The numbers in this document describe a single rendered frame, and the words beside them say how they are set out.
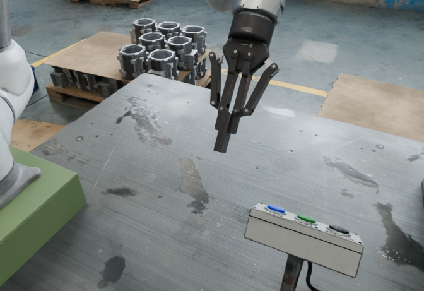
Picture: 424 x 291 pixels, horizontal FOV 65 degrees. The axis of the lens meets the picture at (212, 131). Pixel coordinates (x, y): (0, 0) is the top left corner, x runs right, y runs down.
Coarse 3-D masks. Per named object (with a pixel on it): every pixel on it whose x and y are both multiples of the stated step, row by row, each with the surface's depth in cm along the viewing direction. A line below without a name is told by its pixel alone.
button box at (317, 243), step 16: (256, 208) 53; (256, 224) 52; (272, 224) 51; (288, 224) 50; (304, 224) 50; (320, 224) 54; (256, 240) 52; (272, 240) 51; (288, 240) 50; (304, 240) 50; (320, 240) 49; (336, 240) 48; (352, 240) 48; (304, 256) 49; (320, 256) 49; (336, 256) 48; (352, 256) 47; (352, 272) 47
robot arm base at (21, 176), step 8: (16, 168) 79; (24, 168) 82; (32, 168) 83; (8, 176) 76; (16, 176) 79; (24, 176) 80; (32, 176) 81; (40, 176) 83; (0, 184) 74; (8, 184) 76; (16, 184) 78; (24, 184) 79; (0, 192) 74; (8, 192) 76; (16, 192) 78; (0, 200) 74; (8, 200) 76; (0, 208) 74
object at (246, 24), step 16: (240, 16) 56; (256, 16) 55; (240, 32) 55; (256, 32) 55; (272, 32) 57; (224, 48) 59; (240, 48) 58; (256, 48) 57; (240, 64) 57; (256, 64) 57
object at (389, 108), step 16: (336, 80) 288; (352, 80) 283; (368, 80) 283; (336, 96) 262; (352, 96) 262; (368, 96) 262; (384, 96) 262; (400, 96) 262; (416, 96) 262; (320, 112) 243; (336, 112) 243; (352, 112) 243; (368, 112) 243; (384, 112) 243; (400, 112) 243; (416, 112) 243; (368, 128) 228; (384, 128) 228; (400, 128) 228; (416, 128) 228
